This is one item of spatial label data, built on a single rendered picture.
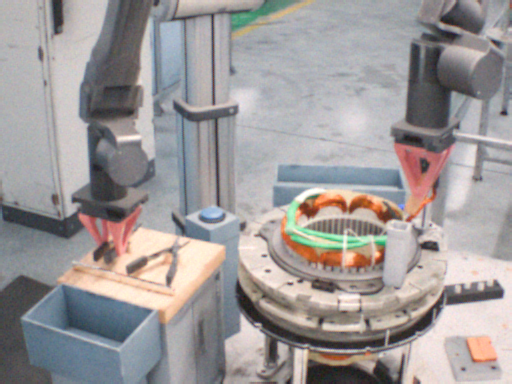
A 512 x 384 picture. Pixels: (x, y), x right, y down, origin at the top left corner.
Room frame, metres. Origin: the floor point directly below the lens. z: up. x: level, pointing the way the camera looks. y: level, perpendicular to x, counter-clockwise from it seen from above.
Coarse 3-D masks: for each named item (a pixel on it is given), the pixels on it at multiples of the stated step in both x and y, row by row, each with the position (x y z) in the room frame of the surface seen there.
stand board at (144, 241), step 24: (144, 240) 1.06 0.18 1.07; (168, 240) 1.06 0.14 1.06; (192, 240) 1.06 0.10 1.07; (96, 264) 0.98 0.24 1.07; (120, 264) 0.98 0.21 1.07; (168, 264) 0.99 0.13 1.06; (192, 264) 0.99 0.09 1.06; (216, 264) 1.01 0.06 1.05; (96, 288) 0.91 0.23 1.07; (120, 288) 0.92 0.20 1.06; (192, 288) 0.94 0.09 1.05; (168, 312) 0.87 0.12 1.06
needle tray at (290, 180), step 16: (288, 176) 1.37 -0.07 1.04; (304, 176) 1.37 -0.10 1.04; (320, 176) 1.36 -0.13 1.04; (336, 176) 1.36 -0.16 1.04; (352, 176) 1.36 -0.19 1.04; (368, 176) 1.36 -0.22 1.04; (384, 176) 1.35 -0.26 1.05; (400, 176) 1.32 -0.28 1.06; (288, 192) 1.26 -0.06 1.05; (368, 192) 1.25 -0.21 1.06; (384, 192) 1.25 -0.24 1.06; (400, 192) 1.25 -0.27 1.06
